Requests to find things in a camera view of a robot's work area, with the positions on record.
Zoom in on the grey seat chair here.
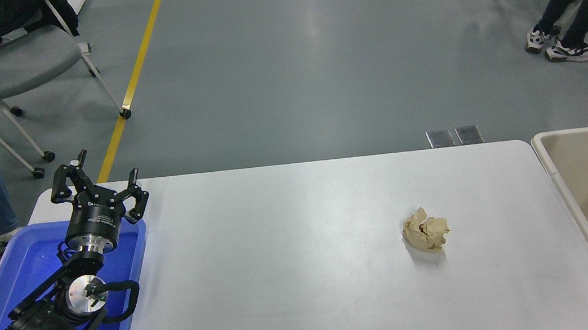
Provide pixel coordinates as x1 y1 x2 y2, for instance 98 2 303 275
0 0 139 185

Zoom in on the crumpled tan paper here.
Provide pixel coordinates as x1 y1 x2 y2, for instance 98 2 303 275
399 204 453 257

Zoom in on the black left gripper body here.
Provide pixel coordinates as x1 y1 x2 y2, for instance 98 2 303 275
60 192 131 251

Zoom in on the metal floor outlet plate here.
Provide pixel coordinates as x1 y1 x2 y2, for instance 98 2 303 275
425 127 457 150
453 123 486 146

